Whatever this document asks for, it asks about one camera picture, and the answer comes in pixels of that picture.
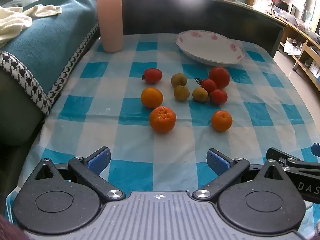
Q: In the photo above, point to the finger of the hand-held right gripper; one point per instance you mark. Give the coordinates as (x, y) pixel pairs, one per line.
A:
(316, 149)
(282, 154)

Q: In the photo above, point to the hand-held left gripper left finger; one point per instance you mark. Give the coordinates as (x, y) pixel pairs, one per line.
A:
(100, 158)

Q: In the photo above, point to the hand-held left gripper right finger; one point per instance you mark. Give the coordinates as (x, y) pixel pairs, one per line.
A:
(217, 161)

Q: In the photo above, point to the small round orange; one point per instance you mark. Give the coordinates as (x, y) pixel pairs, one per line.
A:
(221, 121)

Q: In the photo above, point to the bumpy orange mandarin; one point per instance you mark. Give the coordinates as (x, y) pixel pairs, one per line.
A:
(162, 119)

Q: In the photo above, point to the smooth orange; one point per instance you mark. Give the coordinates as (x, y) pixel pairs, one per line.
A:
(151, 97)

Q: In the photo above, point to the large red tomato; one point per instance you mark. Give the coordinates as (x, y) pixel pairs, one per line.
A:
(219, 77)

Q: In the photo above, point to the oblong small red tomato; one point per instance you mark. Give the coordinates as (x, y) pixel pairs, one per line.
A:
(152, 75)

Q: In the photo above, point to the white plate with pink flowers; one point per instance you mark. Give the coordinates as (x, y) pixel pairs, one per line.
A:
(207, 47)

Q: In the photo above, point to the blue white checkered tablecloth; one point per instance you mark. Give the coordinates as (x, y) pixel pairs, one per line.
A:
(125, 140)

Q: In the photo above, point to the small yellowish fruit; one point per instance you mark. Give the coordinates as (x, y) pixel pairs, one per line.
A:
(200, 94)
(181, 92)
(179, 80)

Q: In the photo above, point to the grey green sofa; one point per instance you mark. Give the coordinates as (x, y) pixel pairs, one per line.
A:
(15, 120)

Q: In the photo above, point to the wooden cabinet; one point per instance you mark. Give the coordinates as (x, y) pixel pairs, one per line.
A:
(307, 50)

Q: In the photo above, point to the open white box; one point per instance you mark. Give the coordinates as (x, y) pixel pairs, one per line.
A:
(293, 46)

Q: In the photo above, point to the dark maroon clothing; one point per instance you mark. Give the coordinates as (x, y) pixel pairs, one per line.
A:
(10, 230)

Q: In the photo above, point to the teal blanket with houndstooth trim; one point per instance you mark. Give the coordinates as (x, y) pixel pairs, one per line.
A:
(50, 35)

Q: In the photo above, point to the pink ribbed cup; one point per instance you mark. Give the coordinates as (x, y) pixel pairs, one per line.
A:
(110, 17)

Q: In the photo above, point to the cream white cloth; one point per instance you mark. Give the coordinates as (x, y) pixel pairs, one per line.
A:
(12, 22)

